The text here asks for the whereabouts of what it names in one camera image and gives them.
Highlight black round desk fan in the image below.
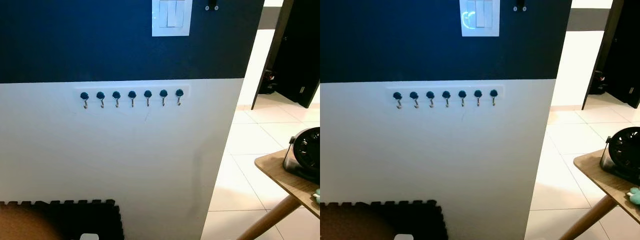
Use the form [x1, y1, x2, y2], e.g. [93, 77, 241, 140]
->
[282, 127, 321, 184]
[599, 126, 640, 185]

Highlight dark shoes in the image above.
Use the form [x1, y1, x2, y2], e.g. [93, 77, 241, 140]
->
[589, 70, 609, 95]
[259, 70, 279, 95]

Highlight wooden table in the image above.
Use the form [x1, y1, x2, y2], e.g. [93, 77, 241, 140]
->
[237, 149, 321, 240]
[558, 148, 640, 240]

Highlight dark wooden door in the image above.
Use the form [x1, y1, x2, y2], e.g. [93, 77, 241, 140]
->
[581, 0, 640, 110]
[251, 0, 321, 110]

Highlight black foam puzzle mat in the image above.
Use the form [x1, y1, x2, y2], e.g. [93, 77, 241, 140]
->
[320, 199, 450, 240]
[0, 199, 125, 240]

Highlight brown rounded object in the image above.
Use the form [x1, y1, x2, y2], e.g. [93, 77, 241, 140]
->
[0, 205, 64, 240]

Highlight white hook rail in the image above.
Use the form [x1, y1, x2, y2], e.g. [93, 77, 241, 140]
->
[386, 85, 505, 105]
[75, 85, 191, 105]

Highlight white light switch plate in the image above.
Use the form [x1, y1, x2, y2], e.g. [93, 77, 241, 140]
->
[152, 0, 193, 37]
[460, 0, 500, 38]

